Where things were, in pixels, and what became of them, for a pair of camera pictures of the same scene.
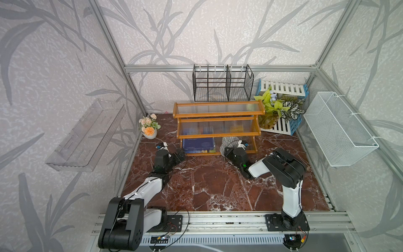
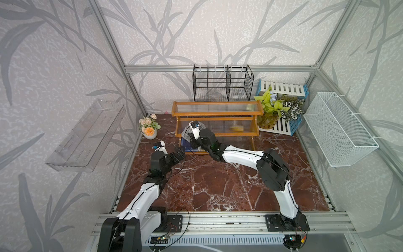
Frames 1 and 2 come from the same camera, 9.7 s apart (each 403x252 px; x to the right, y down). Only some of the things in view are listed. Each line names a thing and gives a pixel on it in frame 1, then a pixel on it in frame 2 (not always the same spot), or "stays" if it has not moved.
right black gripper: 227,155 → 192,143
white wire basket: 338,138 stays
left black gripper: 181,156 stays
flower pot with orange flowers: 149,126 stays
